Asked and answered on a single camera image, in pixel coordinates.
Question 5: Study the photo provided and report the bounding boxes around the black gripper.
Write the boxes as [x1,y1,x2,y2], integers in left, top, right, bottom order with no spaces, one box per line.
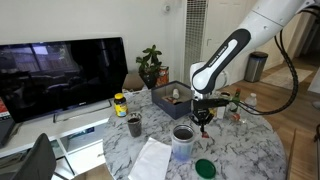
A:
[189,98,217,135]

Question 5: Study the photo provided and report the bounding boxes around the silver tin can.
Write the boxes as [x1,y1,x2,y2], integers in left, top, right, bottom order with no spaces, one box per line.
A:
[170,124,196,162]

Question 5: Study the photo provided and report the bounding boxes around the green round lid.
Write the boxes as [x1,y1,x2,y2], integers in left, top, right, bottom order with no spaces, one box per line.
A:
[195,158,217,180]

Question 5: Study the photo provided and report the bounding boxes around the grey plastic cup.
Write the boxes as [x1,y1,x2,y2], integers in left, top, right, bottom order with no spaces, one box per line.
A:
[126,112,143,138]

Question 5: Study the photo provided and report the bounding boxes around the green bottle red cap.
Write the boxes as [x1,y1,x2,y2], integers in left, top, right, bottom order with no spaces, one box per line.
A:
[229,88,242,114]

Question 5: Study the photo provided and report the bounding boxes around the dark blue open box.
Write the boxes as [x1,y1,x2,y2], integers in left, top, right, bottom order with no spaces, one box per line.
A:
[150,80,195,121]

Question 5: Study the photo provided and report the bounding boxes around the tan wooden blocks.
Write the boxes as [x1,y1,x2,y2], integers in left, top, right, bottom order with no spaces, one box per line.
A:
[162,95,175,104]

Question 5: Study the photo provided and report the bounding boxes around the clear plastic water bottle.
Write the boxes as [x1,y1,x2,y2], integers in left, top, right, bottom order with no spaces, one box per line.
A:
[244,92,258,114]

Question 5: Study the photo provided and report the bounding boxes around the white paper napkin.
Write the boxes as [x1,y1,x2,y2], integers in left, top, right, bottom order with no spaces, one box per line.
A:
[127,136,173,180]

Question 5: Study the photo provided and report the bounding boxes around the orange Jenga box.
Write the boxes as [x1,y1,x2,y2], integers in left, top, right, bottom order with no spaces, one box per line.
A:
[155,65,170,88]

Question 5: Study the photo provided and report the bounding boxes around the grey metal trash can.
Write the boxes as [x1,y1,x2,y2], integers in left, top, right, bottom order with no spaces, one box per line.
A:
[243,51,270,84]

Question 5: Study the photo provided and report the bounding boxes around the green potted plant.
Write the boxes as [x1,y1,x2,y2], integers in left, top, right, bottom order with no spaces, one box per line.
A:
[135,44,164,90]

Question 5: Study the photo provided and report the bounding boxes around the open brown cardboard box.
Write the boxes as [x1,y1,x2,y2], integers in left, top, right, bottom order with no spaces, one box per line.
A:
[122,72,146,92]

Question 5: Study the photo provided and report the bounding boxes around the yellow label vitamin bottle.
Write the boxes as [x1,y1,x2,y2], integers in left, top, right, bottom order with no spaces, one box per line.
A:
[113,92,129,118]

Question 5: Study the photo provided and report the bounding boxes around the beige floor rug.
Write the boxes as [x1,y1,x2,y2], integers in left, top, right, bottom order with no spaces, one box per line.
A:
[260,66,315,90]

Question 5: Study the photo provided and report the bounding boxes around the white panel door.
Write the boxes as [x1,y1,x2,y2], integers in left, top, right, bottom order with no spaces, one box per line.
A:
[202,0,259,86]

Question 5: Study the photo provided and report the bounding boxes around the white round thermostat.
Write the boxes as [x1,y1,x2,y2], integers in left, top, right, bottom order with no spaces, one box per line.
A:
[162,3,172,15]

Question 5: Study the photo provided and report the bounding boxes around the black flat screen television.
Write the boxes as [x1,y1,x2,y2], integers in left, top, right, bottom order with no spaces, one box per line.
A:
[0,36,130,125]

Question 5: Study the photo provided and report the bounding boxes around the white television stand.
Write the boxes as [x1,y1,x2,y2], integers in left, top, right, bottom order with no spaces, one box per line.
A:
[0,99,116,180]

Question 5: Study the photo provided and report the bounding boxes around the dark grey chair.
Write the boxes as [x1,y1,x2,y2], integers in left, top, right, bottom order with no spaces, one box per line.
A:
[9,132,58,180]

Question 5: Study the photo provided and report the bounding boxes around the dark flat laptop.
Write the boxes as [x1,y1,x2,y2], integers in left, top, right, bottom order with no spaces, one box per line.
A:
[0,114,16,148]

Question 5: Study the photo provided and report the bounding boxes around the white wall vent grille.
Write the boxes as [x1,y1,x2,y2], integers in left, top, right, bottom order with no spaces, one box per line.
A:
[183,0,208,85]

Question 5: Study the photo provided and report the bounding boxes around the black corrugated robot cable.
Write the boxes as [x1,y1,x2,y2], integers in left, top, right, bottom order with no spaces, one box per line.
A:
[238,6,320,116]

